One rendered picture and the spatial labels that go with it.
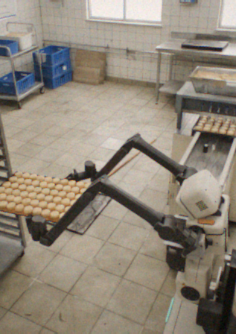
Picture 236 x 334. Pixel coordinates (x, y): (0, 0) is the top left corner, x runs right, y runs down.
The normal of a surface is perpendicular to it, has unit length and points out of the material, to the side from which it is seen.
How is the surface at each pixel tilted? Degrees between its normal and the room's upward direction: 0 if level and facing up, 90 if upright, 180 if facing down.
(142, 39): 90
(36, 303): 0
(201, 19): 90
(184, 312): 1
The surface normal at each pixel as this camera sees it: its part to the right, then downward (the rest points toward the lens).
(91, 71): -0.41, 0.11
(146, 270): -0.01, -0.84
